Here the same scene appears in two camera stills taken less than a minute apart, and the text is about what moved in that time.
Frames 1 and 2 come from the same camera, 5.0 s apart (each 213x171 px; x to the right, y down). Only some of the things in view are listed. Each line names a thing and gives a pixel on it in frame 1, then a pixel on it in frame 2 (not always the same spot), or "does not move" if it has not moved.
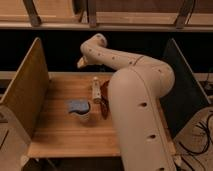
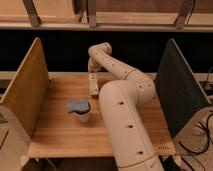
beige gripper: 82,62 to 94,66
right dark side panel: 187,99 does not move
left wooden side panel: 25,99 does not move
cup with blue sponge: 78,107 does not move
